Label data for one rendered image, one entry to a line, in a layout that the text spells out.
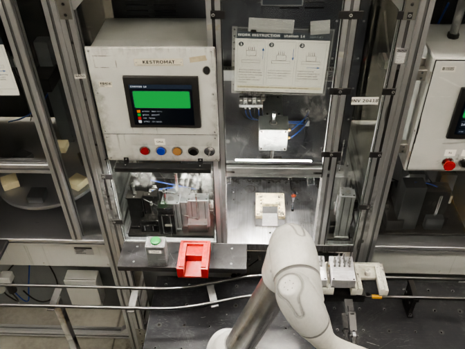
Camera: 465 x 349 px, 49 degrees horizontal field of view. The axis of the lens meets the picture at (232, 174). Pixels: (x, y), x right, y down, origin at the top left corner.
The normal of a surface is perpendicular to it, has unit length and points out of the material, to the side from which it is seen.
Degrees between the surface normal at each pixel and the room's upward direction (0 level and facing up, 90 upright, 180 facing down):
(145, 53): 90
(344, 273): 1
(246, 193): 0
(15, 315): 0
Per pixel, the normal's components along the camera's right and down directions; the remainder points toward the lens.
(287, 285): -0.41, -0.57
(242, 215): -0.01, -0.76
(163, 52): -0.04, 0.65
